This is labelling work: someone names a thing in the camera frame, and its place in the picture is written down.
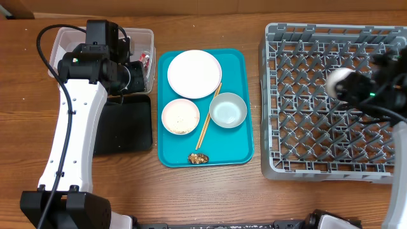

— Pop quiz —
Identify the white cup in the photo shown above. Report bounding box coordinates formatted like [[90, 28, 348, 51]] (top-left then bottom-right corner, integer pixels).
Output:
[[325, 67, 354, 99]]

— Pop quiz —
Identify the small white bowl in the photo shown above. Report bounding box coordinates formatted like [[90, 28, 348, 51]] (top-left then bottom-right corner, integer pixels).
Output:
[[162, 99, 200, 135]]

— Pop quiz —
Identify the red snack wrapper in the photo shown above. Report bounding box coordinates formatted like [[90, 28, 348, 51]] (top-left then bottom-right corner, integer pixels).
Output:
[[139, 52, 150, 69]]

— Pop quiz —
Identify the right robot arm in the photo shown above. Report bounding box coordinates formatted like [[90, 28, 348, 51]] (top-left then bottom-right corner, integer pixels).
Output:
[[326, 48, 406, 228]]

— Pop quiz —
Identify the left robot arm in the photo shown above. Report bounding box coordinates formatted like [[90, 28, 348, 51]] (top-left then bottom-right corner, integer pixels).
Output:
[[20, 20, 146, 228]]

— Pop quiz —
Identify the grey dishwasher rack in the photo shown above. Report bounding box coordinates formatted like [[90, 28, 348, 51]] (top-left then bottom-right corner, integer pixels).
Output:
[[259, 23, 406, 184]]

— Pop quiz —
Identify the teal serving tray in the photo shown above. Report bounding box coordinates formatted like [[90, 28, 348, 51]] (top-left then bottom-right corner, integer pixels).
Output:
[[157, 48, 254, 168]]

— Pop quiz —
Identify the large white plate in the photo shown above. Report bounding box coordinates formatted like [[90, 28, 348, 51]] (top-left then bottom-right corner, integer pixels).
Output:
[[167, 50, 223, 99]]

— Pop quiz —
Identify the brown food scrap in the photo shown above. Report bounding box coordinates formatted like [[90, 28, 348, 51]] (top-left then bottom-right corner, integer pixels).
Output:
[[188, 153, 209, 164]]

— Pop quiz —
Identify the black plastic tray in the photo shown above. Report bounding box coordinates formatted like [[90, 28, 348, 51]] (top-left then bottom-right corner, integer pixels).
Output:
[[93, 95, 153, 156]]

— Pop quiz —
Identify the clear plastic bin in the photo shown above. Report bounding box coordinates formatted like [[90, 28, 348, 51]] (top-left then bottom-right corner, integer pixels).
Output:
[[49, 27, 156, 94]]

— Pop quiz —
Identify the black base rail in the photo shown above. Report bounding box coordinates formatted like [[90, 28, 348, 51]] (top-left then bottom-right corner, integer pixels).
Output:
[[130, 209, 363, 229]]

